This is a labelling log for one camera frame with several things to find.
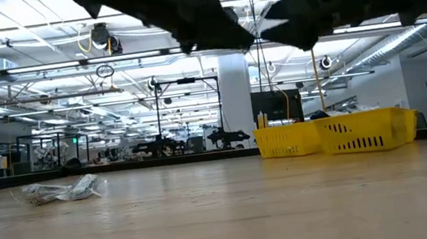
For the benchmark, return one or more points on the black workstation frame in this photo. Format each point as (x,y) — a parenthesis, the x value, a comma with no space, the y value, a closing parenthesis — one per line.
(56,133)

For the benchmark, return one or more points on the yellow bottle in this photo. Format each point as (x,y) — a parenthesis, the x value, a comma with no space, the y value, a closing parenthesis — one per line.
(265,120)
(260,119)

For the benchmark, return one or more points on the yellow plastic basket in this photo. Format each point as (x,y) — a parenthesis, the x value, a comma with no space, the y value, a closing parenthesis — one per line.
(361,130)
(413,125)
(285,141)

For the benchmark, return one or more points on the long ceiling light strip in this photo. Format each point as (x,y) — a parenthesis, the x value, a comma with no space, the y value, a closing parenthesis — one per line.
(48,66)

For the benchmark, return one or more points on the grey chair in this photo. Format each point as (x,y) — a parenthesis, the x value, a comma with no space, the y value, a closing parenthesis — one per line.
(420,120)

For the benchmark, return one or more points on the white pillar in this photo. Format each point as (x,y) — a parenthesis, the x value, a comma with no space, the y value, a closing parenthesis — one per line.
(237,100)

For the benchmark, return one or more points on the black wall monitor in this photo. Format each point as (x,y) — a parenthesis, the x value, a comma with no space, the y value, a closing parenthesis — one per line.
(277,105)

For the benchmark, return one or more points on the toothbrush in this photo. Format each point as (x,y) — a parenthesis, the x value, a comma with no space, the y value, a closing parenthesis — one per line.
(359,109)

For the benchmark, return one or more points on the dark blue razor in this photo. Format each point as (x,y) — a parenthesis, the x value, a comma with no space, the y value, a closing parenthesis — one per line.
(319,114)

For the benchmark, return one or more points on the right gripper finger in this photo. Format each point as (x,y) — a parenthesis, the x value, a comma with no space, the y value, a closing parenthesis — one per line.
(304,30)
(301,4)

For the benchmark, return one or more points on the black background station frame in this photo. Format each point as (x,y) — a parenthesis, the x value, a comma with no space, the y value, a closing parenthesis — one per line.
(186,80)

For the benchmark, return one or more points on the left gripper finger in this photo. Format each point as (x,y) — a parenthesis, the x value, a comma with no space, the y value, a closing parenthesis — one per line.
(219,33)

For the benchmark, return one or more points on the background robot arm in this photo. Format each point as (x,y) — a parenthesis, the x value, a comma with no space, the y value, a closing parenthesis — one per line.
(228,136)
(157,144)

